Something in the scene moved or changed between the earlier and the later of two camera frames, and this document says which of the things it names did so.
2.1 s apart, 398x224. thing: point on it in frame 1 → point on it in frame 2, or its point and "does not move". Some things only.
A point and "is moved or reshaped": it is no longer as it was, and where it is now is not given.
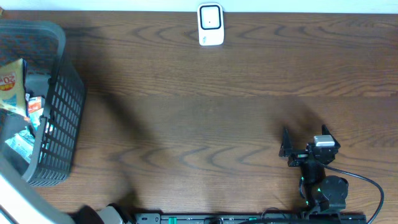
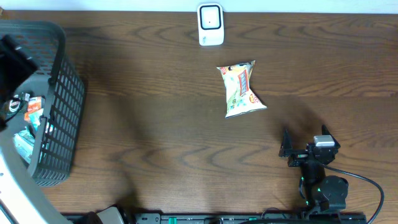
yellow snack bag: (12, 89) is moved or reshaped
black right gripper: (297, 158) does not move
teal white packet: (23, 142) does not move
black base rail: (250, 218) does not move
